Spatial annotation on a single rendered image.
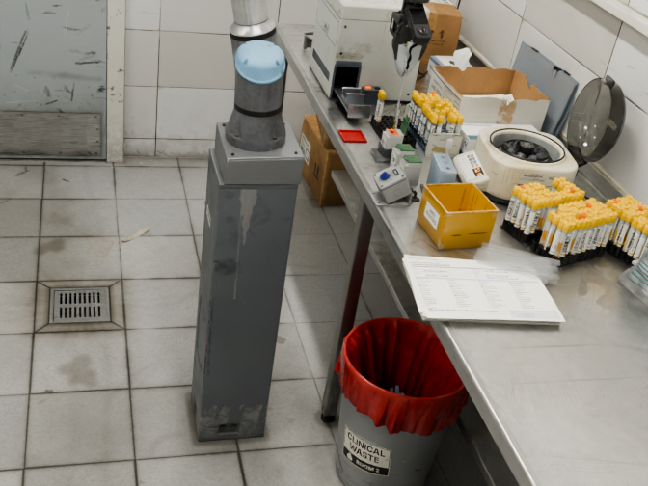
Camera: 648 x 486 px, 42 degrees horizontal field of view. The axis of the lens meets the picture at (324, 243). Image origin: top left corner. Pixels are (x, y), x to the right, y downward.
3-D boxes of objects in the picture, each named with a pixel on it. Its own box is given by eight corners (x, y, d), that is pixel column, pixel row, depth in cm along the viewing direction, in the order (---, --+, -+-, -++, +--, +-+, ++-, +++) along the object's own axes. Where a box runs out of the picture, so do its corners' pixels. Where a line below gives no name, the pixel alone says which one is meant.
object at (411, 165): (396, 177, 223) (401, 154, 219) (413, 177, 224) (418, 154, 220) (401, 184, 219) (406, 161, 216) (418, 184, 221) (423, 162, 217)
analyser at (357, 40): (308, 66, 284) (320, -24, 268) (386, 69, 291) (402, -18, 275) (331, 103, 259) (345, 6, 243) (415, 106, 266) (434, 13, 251)
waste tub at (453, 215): (415, 220, 204) (422, 184, 199) (464, 218, 209) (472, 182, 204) (438, 251, 194) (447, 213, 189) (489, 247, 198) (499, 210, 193)
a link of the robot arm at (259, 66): (233, 111, 202) (236, 57, 194) (231, 88, 213) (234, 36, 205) (283, 113, 204) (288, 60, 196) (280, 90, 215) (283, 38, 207)
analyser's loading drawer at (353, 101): (330, 90, 263) (333, 73, 260) (350, 90, 265) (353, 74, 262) (347, 118, 247) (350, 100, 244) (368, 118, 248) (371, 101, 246)
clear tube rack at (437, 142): (402, 125, 252) (406, 102, 249) (433, 126, 255) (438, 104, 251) (424, 156, 236) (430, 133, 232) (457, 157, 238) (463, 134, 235)
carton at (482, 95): (421, 109, 265) (431, 63, 257) (504, 112, 273) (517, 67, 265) (449, 145, 245) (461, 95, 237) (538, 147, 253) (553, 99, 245)
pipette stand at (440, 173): (419, 187, 220) (427, 152, 215) (445, 189, 221) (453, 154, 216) (427, 206, 211) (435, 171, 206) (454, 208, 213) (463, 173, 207)
